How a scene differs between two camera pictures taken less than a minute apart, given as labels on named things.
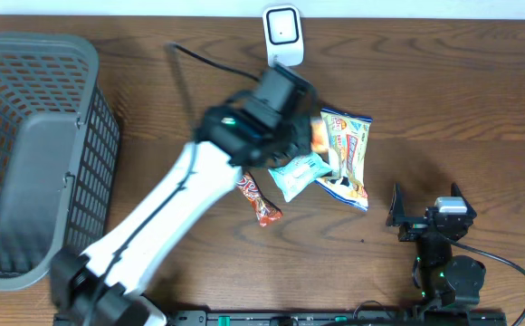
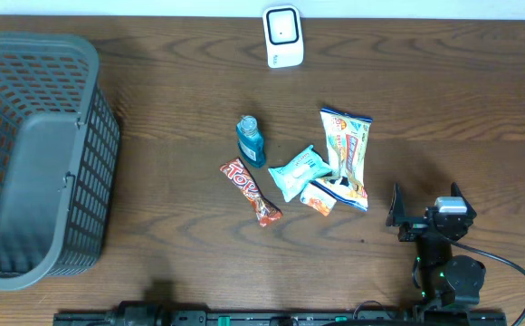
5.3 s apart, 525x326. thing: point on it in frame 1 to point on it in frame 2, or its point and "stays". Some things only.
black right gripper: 415,225 stays
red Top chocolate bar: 266,212 stays
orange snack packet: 319,136 to 319,199
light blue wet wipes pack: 300,173 stays
